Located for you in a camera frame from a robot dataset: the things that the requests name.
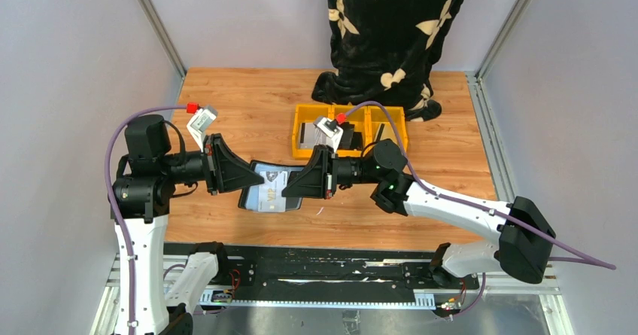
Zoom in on purple cable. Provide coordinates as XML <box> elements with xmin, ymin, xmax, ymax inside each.
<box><xmin>344</xmin><ymin>101</ymin><xmax>617</xmax><ymax>318</ymax></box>
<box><xmin>103</xmin><ymin>104</ymin><xmax>200</xmax><ymax>335</ymax></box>

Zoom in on left yellow bin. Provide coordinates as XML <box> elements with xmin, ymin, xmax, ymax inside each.
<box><xmin>291</xmin><ymin>104</ymin><xmax>333</xmax><ymax>160</ymax></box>

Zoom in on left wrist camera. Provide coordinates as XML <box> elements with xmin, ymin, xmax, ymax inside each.
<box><xmin>186</xmin><ymin>102</ymin><xmax>218</xmax><ymax>151</ymax></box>

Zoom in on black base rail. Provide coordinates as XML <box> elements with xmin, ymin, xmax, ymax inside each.
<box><xmin>169</xmin><ymin>242</ymin><xmax>482</xmax><ymax>309</ymax></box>

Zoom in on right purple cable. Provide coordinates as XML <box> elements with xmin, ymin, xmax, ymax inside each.
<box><xmin>344</xmin><ymin>101</ymin><xmax>617</xmax><ymax>318</ymax></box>

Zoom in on black floral blanket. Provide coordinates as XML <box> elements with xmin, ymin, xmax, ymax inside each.
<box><xmin>311</xmin><ymin>0</ymin><xmax>464</xmax><ymax>122</ymax></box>

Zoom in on silver cards in bin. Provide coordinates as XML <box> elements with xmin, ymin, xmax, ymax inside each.
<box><xmin>298</xmin><ymin>122</ymin><xmax>324</xmax><ymax>150</ymax></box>

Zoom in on right yellow bin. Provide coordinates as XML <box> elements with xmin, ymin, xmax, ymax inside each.
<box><xmin>368</xmin><ymin>105</ymin><xmax>409</xmax><ymax>151</ymax></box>

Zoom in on middle yellow bin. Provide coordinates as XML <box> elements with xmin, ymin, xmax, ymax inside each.
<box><xmin>332</xmin><ymin>105</ymin><xmax>371</xmax><ymax>157</ymax></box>

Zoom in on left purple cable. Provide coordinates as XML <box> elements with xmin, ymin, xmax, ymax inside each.
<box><xmin>103</xmin><ymin>104</ymin><xmax>200</xmax><ymax>335</ymax></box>

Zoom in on beige cards in bin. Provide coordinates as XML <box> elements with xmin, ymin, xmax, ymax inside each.
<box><xmin>373</xmin><ymin>122</ymin><xmax>398</xmax><ymax>144</ymax></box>

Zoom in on silver VIP card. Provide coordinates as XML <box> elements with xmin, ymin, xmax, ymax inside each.
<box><xmin>245</xmin><ymin>170</ymin><xmax>288</xmax><ymax>213</ymax></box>

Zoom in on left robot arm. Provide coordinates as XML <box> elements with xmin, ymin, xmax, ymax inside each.
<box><xmin>105</xmin><ymin>114</ymin><xmax>263</xmax><ymax>334</ymax></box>

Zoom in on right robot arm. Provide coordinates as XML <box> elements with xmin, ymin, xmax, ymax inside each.
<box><xmin>281</xmin><ymin>140</ymin><xmax>556</xmax><ymax>284</ymax></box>

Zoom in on yellow bin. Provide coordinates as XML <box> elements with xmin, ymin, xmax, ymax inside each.
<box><xmin>291</xmin><ymin>104</ymin><xmax>333</xmax><ymax>160</ymax></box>
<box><xmin>332</xmin><ymin>105</ymin><xmax>371</xmax><ymax>157</ymax></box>
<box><xmin>368</xmin><ymin>105</ymin><xmax>409</xmax><ymax>151</ymax></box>

